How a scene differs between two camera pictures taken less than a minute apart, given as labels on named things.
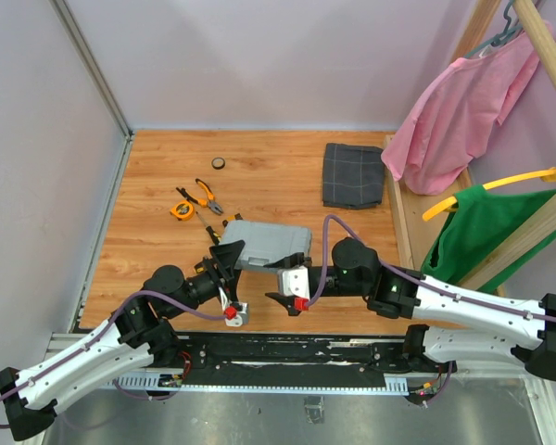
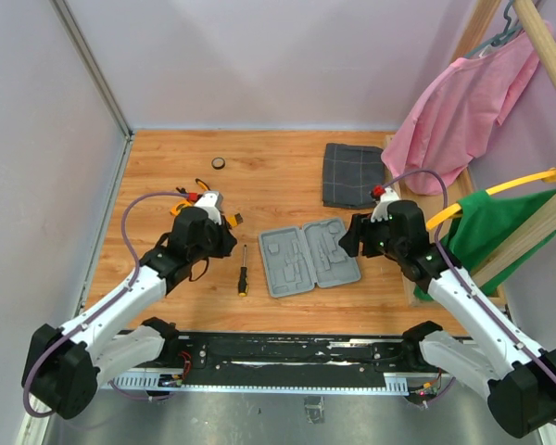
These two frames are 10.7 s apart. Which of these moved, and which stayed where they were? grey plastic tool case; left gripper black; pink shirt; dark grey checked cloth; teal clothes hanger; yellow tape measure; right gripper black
Moved: left gripper black; right gripper black; grey plastic tool case
Stayed: pink shirt; dark grey checked cloth; teal clothes hanger; yellow tape measure
